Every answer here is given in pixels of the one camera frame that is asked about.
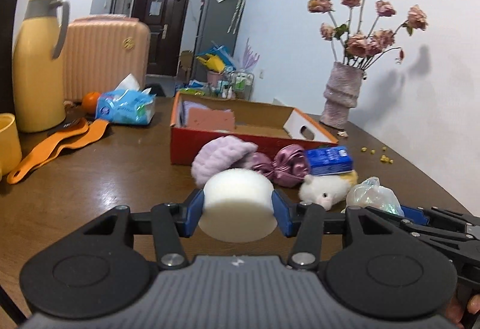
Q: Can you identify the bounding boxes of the pink sponge block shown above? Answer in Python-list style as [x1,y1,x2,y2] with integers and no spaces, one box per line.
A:
[186,108,235,132]

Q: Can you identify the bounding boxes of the blue milk carton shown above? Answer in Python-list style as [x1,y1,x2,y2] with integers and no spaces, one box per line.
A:
[305,146,354,176]

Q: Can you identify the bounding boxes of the white round sponge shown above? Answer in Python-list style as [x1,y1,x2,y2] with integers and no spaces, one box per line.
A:
[199,169,278,243]

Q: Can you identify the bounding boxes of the dried pink flowers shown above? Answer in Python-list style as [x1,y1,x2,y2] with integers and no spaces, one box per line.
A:
[307,0,429,72]

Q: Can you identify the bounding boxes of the orange cardboard box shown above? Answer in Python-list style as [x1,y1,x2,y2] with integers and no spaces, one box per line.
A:
[170,93,338,166]

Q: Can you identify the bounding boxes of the purple satin scrunchie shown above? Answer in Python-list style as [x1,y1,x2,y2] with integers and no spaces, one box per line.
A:
[272,144,310,187]
[238,152,276,181]

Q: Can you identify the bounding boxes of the lavender fluffy headband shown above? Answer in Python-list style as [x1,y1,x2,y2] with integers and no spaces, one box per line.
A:
[191,135,258,188]

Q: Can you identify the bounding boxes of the pink ribbed suitcase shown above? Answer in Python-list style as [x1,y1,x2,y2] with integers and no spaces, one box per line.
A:
[62,14,151,101]

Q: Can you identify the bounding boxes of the right hand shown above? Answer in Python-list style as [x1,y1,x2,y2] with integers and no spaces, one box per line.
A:
[443,294,480,329]

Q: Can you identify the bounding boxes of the yellow thermos jug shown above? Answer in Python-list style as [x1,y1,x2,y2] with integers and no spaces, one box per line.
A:
[12,0,70,133]

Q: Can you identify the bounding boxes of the clear plastic bag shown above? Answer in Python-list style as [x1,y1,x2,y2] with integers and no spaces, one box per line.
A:
[346,177,404,217]

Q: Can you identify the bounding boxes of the blue tissue pack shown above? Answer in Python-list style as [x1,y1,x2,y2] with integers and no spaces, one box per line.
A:
[95,74,155,126]

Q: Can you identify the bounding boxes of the yellow mug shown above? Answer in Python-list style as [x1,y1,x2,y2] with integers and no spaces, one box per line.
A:
[0,113,22,177]

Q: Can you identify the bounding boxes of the white yellow plush toy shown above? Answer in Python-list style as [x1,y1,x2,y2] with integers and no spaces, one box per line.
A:
[298,170,358,211]

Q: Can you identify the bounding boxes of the pink textured vase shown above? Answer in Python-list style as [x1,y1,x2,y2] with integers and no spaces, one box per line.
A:
[320,62,364,129]

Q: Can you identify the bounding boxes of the grey refrigerator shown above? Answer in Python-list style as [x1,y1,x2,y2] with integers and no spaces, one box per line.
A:
[190,0,239,82]

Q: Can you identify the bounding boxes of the wire storage cart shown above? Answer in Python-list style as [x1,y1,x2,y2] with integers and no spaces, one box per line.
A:
[224,70,255,101]

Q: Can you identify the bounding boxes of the orange fruit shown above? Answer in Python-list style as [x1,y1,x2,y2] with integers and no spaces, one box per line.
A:
[81,91,101,115]

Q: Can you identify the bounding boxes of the dark brown entrance door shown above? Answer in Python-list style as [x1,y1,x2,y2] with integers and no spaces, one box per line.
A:
[131,0,189,77]

